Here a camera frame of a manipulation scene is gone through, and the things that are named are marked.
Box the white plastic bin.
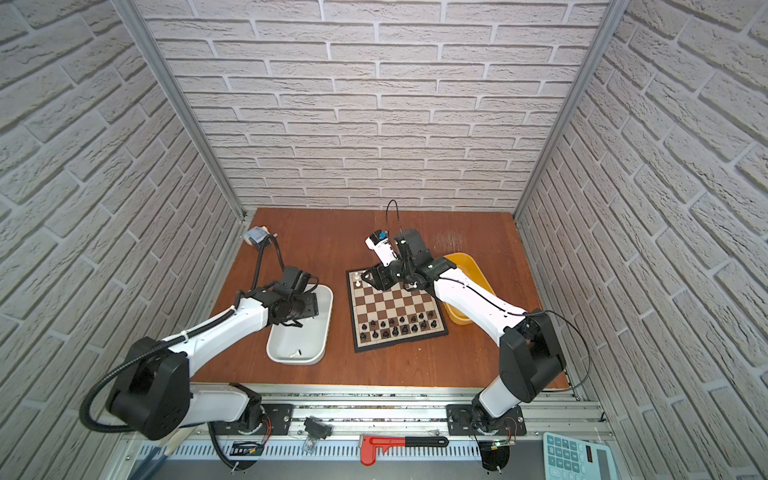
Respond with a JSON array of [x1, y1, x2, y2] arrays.
[[266, 285, 334, 366]]

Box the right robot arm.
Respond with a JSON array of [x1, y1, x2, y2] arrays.
[[363, 229, 566, 430]]

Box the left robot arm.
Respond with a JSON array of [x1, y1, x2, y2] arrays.
[[105, 267, 333, 440]]

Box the folding chess board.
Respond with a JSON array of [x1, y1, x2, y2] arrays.
[[346, 269, 449, 353]]

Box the grey pencil sharpener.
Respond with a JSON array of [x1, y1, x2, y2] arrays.
[[243, 226, 275, 250]]

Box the yellow plastic bin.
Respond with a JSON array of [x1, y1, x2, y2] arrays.
[[440, 252, 497, 326]]

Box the red black clamp tool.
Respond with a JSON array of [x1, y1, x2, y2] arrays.
[[360, 436, 449, 467]]

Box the teal calculator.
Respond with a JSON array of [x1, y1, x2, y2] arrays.
[[542, 432, 620, 480]]

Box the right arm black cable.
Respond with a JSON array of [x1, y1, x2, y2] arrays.
[[385, 199, 592, 392]]

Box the small black bracket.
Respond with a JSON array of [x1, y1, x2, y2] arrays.
[[303, 417, 333, 453]]

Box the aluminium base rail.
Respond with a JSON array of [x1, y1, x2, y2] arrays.
[[122, 384, 615, 465]]

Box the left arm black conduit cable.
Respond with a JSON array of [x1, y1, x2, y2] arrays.
[[79, 236, 286, 434]]

